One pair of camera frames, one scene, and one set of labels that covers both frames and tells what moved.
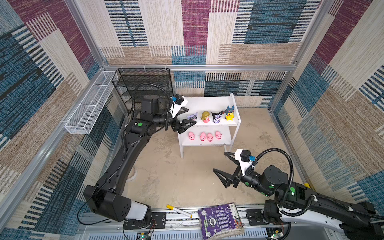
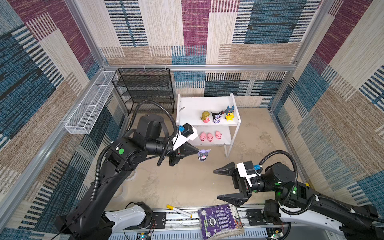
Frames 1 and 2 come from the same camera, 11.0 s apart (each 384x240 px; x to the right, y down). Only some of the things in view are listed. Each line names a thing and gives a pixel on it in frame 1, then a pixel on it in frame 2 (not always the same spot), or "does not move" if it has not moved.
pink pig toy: [202, 137] does not move
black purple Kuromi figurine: [217, 117] does not move
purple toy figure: [193, 116] to [202, 154]
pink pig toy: [210, 137] does not move
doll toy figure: [205, 117] does not move
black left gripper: [181, 128] to [180, 154]
